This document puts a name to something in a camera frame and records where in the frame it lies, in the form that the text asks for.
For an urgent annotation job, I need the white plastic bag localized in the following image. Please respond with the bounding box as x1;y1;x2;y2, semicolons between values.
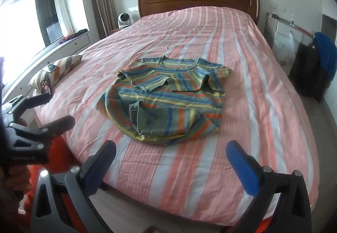
274;30;296;63

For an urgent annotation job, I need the window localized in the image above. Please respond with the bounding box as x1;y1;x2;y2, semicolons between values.
0;0;64;65

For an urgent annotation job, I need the person's left hand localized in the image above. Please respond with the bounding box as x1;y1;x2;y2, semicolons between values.
0;165;31;197

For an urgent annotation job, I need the blue cloth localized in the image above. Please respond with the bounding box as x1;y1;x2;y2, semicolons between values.
313;32;337;81

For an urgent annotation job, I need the striped knit sweater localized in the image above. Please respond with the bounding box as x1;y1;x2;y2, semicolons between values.
96;56;232;147

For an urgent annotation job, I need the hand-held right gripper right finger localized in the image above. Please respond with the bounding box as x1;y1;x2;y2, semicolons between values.
221;140;312;233

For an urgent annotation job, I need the black smartphone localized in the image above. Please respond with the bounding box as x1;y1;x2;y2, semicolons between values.
39;77;53;97

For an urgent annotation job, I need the orange cloth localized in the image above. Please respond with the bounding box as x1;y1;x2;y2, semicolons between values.
25;135;81;179

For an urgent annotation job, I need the white sheer curtain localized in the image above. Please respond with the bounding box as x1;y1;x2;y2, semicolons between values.
53;0;75;36

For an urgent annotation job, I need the flat card on pillow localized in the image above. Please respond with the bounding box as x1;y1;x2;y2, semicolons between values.
43;63;60;73

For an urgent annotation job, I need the pink striped bed sheet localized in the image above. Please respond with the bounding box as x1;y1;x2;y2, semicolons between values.
33;6;320;227

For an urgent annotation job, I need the white round fan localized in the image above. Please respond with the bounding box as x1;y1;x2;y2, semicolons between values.
118;12;133;29

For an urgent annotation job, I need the diamond pattern pillow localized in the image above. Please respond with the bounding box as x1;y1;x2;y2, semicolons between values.
28;55;83;89

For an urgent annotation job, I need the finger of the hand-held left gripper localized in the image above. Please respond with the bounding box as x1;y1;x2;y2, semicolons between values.
10;115;76;149
5;91;52;126

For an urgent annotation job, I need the dark clothes pile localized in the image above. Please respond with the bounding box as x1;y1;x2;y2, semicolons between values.
60;29;88;44

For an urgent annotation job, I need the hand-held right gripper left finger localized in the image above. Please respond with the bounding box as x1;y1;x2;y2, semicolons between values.
30;140;117;233

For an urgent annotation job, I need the glass side table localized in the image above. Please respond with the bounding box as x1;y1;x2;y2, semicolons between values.
266;12;315;40

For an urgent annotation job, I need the white window bench cabinet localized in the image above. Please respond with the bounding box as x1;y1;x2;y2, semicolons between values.
2;31;91;103

